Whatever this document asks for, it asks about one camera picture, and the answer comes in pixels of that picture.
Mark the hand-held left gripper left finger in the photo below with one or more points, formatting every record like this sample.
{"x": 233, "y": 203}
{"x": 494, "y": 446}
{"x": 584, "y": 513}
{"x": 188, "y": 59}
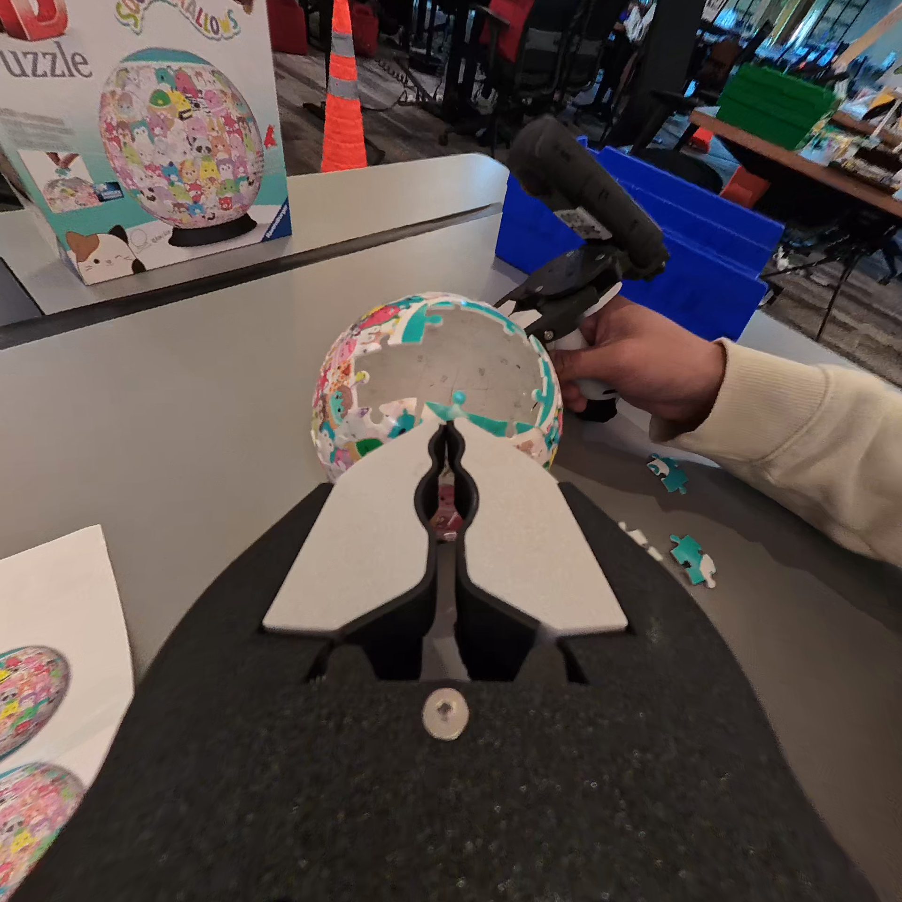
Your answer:
{"x": 352, "y": 557}

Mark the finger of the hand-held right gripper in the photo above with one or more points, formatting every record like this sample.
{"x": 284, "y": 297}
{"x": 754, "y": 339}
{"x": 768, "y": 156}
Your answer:
{"x": 527, "y": 325}

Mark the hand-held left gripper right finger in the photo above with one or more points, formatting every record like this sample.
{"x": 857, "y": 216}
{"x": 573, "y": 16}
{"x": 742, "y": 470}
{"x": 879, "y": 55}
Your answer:
{"x": 542, "y": 557}

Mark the colourful puzzle ball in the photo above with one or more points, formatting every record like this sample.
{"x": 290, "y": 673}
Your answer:
{"x": 338, "y": 394}

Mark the person's right forearm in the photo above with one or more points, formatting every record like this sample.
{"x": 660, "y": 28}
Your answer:
{"x": 810, "y": 437}

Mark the teal and white puzzle piece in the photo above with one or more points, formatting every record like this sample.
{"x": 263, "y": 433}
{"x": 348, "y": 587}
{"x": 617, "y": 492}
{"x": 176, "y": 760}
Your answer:
{"x": 690, "y": 557}

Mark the paper sheet with ball pictures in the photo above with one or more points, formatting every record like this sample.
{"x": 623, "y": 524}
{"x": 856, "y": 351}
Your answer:
{"x": 56, "y": 599}

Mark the puzzle box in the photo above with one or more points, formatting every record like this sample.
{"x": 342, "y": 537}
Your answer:
{"x": 176, "y": 141}

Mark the person's right hand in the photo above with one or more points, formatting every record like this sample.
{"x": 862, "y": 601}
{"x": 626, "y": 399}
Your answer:
{"x": 634, "y": 359}

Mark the blue plastic bin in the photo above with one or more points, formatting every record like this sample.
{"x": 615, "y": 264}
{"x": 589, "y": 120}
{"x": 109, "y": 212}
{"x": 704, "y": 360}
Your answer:
{"x": 705, "y": 282}

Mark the green plastic bins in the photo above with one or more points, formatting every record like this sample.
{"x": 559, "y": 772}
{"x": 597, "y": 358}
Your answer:
{"x": 768, "y": 106}

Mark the wooden table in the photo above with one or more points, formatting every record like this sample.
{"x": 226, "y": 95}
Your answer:
{"x": 810, "y": 173}

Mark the orange traffic cone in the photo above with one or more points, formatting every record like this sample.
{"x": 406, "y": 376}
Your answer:
{"x": 344, "y": 106}

